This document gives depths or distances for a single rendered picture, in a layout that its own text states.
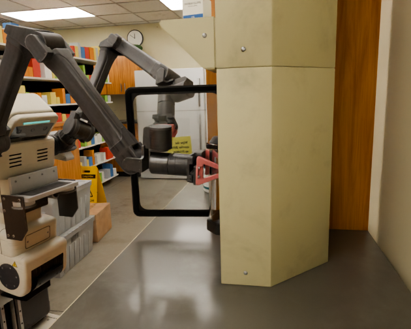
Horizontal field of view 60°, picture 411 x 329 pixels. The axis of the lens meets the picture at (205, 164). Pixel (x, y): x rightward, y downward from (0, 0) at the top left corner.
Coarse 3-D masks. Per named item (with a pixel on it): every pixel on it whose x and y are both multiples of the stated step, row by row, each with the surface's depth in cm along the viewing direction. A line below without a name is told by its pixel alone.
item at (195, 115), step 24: (144, 96) 105; (168, 96) 104; (192, 96) 103; (216, 96) 103; (144, 120) 106; (168, 120) 105; (192, 120) 105; (216, 120) 104; (192, 144) 106; (144, 192) 110; (168, 192) 110; (192, 192) 109
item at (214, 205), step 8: (208, 144) 86; (216, 144) 84; (216, 152) 85; (216, 160) 85; (216, 168) 86; (216, 184) 86; (216, 192) 87; (216, 200) 87; (216, 208) 87; (216, 216) 88
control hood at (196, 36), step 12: (168, 24) 71; (180, 24) 71; (192, 24) 71; (204, 24) 70; (180, 36) 71; (192, 36) 71; (204, 36) 70; (192, 48) 71; (204, 48) 71; (204, 60) 71; (216, 72) 84
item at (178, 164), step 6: (174, 156) 90; (180, 156) 89; (186, 156) 89; (192, 156) 85; (168, 162) 89; (174, 162) 89; (180, 162) 88; (186, 162) 88; (192, 162) 86; (168, 168) 89; (174, 168) 89; (180, 168) 89; (186, 168) 88; (192, 168) 90; (174, 174) 90; (180, 174) 90; (186, 174) 89
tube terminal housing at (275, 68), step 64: (256, 0) 68; (320, 0) 74; (256, 64) 70; (320, 64) 77; (256, 128) 72; (320, 128) 80; (256, 192) 75; (320, 192) 83; (256, 256) 77; (320, 256) 87
